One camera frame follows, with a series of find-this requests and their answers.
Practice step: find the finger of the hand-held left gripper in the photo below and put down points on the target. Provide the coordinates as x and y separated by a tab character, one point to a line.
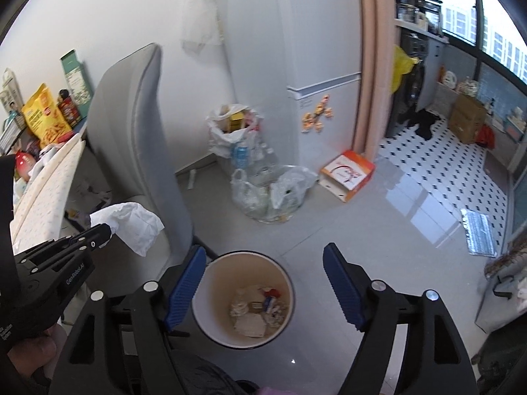
41	251
96	236

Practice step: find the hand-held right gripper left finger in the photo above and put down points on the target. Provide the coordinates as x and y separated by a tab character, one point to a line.
185	288

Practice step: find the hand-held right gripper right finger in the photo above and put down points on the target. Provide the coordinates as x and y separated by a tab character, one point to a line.
343	292

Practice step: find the white bin with blue rim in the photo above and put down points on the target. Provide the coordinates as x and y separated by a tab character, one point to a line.
218	292

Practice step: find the white tissue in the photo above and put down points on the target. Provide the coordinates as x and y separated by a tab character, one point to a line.
136	222

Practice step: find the red wrapper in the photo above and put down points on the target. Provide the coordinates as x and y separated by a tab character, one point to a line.
272	294

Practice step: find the person's left hand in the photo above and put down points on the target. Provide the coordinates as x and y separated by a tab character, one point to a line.
31	349

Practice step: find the white speckled table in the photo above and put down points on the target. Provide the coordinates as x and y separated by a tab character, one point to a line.
45	197

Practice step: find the crumpled grey tissue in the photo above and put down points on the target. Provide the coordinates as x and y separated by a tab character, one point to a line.
240	303

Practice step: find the flat white paper sheet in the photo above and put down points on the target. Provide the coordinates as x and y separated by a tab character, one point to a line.
249	326

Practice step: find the red round packet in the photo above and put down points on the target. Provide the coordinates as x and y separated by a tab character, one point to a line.
24	163

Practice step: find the dark patterned clothing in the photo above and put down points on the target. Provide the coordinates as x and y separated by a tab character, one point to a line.
201	378

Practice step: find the white paper strip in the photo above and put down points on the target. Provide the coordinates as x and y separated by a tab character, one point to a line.
192	179

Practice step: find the grey chair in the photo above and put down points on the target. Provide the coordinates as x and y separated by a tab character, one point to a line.
131	131

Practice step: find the clear plastic bag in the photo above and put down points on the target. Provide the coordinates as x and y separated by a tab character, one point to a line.
284	191

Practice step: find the orange and white cardboard box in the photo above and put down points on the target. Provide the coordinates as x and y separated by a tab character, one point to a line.
348	175

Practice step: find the pink cloth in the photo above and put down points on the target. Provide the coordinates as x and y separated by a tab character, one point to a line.
280	391

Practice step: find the red jar with black lid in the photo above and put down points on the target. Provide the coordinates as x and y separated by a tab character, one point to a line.
70	111

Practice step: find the yellow snack bag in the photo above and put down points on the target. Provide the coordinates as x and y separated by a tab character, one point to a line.
43	115

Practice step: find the pack of water bottles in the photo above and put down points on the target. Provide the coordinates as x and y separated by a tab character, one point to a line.
241	156

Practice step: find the silver foil mat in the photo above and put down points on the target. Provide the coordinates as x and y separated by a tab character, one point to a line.
479	232

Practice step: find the white plastic bag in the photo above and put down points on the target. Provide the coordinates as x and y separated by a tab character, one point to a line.
218	135

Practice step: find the white and green carton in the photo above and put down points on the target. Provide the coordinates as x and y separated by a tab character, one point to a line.
10	94

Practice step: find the tall green box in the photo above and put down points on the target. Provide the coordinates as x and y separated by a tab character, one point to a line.
76	78

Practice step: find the patterned cloth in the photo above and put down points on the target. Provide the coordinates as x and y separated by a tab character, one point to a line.
508	259

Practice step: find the small yellow box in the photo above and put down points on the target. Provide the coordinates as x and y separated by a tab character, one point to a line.
237	121

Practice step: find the dark green bag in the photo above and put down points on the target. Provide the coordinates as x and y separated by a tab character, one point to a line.
504	364

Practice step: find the cluster of orange fridge magnets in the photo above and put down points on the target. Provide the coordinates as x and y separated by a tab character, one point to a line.
317	114

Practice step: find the black cloth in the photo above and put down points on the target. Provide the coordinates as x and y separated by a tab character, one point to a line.
424	125

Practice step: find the grey door mat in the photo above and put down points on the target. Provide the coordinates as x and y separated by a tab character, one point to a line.
496	164

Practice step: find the black washing machine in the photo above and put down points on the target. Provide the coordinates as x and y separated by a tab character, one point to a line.
411	94

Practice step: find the red bag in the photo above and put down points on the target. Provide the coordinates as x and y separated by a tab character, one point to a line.
486	136

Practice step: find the brown cardboard box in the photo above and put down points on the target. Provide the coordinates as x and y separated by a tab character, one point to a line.
467	119

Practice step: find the yellow plastic bag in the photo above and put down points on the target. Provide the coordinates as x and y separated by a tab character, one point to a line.
401	68

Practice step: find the hanging clear mesh bag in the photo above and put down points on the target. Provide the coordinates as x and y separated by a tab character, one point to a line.
199	20

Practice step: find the teal storage box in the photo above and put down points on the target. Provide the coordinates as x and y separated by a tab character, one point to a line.
516	125

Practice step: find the white refrigerator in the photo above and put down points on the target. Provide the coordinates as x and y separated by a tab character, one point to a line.
267	49

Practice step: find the window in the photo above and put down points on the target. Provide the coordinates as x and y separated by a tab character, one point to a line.
494	37

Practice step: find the black counter rack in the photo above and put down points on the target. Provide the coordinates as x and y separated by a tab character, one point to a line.
432	6

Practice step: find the pink door frame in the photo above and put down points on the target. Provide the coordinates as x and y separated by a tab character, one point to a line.
376	49

